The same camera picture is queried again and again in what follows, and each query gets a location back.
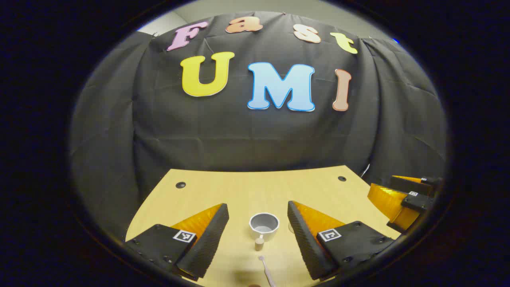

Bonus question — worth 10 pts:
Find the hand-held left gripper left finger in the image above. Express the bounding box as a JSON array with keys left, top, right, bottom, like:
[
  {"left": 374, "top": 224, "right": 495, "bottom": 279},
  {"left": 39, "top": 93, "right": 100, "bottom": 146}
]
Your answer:
[{"left": 126, "top": 203, "right": 230, "bottom": 281}]

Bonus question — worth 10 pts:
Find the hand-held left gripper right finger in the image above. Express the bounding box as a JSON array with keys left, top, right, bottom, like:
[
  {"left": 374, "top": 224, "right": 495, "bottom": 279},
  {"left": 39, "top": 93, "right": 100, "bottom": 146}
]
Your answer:
[{"left": 287, "top": 201, "right": 395, "bottom": 281}]

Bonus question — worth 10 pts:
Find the white cup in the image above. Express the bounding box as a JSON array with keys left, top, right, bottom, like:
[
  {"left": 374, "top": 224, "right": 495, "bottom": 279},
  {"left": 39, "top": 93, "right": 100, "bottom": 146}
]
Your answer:
[{"left": 249, "top": 212, "right": 280, "bottom": 251}]

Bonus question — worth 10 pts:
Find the pale pink toothbrush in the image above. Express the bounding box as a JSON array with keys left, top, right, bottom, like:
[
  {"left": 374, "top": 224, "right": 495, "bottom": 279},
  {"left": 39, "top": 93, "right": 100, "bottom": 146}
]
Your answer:
[{"left": 258, "top": 256, "right": 276, "bottom": 287}]

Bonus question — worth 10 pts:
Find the light wooden desktop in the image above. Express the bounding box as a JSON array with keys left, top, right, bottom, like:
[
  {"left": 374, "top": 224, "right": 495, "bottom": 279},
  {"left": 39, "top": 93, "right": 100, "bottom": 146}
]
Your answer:
[{"left": 126, "top": 165, "right": 401, "bottom": 287}]

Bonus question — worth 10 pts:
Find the black backdrop cloth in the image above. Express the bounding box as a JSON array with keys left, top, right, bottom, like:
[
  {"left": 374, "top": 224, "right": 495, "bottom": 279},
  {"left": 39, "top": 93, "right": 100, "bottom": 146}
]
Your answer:
[{"left": 70, "top": 11, "right": 447, "bottom": 240}]

